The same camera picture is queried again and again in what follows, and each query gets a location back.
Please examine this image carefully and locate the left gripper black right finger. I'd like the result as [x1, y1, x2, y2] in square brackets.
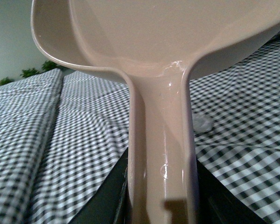
[197, 161, 265, 224]

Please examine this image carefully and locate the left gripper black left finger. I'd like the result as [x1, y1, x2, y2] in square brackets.
[71, 149, 128, 224]

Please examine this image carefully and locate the beige plastic dustpan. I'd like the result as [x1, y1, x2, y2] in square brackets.
[31, 0, 280, 224]

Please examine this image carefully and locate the black white checkered bedsheet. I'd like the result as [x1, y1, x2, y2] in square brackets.
[0, 31, 280, 224]

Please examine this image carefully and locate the green plant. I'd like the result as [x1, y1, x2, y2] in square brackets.
[0, 60, 67, 86]

